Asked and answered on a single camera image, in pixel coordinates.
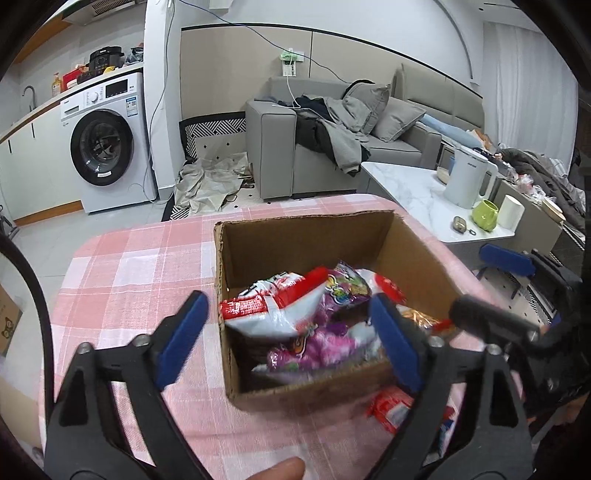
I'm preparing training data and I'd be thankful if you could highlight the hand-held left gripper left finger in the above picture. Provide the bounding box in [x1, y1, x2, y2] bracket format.
[44, 291, 209, 480]

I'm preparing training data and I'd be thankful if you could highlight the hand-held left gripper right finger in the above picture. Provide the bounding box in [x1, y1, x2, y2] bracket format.
[369, 293, 535, 480]

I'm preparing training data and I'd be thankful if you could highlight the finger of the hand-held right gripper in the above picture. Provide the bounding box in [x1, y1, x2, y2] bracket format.
[478, 243, 561, 281]
[449, 295, 544, 346]

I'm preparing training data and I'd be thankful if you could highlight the fried noodle snack packet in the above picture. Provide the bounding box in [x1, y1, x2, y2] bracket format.
[399, 307, 455, 333]

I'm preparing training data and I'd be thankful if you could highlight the red snack packet blue label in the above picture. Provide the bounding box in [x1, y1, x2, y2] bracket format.
[367, 387, 458, 457]

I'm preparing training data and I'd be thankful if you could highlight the purple white snack packet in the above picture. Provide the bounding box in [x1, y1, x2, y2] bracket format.
[252, 318, 384, 384]

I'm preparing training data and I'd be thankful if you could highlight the white red blue snack packet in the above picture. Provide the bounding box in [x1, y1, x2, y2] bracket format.
[219, 271, 331, 337]

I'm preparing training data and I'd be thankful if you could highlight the brown cardboard box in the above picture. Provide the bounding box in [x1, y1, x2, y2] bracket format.
[213, 210, 467, 411]

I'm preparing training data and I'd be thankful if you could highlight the person's left hand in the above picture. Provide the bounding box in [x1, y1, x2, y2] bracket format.
[239, 457, 306, 480]

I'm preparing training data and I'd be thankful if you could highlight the white paper roll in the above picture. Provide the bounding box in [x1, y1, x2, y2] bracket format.
[499, 194, 526, 230]

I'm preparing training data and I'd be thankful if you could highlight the green cup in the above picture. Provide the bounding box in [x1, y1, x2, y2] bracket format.
[471, 200, 499, 232]

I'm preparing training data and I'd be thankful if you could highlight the pink plaid tablecloth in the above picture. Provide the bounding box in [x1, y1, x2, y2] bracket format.
[39, 194, 527, 480]

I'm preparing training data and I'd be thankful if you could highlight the white electric kettle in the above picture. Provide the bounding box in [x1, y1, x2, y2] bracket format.
[444, 146, 499, 210]

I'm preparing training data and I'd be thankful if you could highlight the dark coat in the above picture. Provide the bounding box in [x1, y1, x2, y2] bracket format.
[501, 148, 591, 232]

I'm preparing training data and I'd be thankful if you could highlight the marble coffee table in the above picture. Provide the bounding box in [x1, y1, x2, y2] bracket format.
[360, 161, 515, 244]

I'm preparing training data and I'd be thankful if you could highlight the beige cloth on floor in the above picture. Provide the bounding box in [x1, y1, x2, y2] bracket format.
[174, 152, 252, 214]

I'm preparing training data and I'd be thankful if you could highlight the cardboard box on floor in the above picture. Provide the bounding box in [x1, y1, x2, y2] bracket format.
[0, 284, 24, 358]

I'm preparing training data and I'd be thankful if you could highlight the grey cushion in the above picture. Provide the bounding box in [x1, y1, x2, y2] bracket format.
[372, 98, 426, 142]
[344, 82, 391, 134]

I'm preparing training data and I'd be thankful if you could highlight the white curtain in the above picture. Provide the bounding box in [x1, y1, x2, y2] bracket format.
[482, 23, 578, 153]

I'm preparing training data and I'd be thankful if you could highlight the grey garment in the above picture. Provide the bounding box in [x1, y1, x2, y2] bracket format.
[318, 97, 371, 176]

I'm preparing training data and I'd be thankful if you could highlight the grey sofa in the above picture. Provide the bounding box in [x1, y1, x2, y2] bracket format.
[245, 62, 485, 200]

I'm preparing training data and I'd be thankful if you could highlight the white washing machine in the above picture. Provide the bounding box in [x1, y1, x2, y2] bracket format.
[59, 71, 158, 214]

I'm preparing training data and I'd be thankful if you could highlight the white kitchen base cabinet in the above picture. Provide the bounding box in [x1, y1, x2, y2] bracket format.
[0, 117, 86, 222]

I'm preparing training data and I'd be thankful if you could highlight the black jacket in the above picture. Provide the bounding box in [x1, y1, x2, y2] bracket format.
[295, 95, 333, 153]

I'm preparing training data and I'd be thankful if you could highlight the red box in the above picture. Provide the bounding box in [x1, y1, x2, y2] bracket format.
[62, 68, 93, 88]

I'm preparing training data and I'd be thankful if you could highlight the black pressure cooker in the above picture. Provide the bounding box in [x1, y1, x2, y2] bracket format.
[89, 45, 125, 75]

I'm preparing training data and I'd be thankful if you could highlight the green white power strip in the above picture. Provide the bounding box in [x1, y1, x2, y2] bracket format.
[280, 48, 305, 77]

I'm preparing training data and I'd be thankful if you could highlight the range hood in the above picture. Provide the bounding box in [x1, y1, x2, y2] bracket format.
[65, 0, 139, 21]

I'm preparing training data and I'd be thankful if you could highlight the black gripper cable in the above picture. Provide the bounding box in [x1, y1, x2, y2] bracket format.
[0, 231, 54, 398]

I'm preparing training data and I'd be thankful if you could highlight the black wall cable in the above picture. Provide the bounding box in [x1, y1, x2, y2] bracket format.
[240, 23, 402, 84]

